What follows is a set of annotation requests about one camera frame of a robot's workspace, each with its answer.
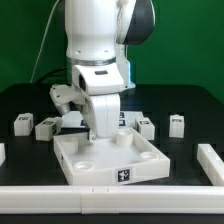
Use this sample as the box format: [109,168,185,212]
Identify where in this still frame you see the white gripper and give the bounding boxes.
[81,94,120,143]

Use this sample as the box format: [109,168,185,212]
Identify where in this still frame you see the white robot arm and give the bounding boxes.
[65,0,155,138]

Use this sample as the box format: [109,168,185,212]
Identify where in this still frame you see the white sheet with markers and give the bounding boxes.
[62,111,143,128]

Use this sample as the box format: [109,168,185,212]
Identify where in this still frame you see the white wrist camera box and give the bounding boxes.
[72,63,124,95]

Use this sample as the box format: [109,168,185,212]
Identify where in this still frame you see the white front fence rail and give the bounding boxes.
[0,186,224,214]

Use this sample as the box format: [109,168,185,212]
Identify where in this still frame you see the white fence rail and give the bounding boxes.
[0,186,224,214]
[197,144,224,187]
[0,143,6,166]

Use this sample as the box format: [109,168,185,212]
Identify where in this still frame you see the black cable with connector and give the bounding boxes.
[34,66,68,84]

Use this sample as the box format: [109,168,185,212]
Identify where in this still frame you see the white left fence rail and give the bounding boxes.
[0,143,6,166]

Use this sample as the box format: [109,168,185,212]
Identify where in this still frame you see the white right fence rail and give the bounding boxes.
[197,144,224,187]

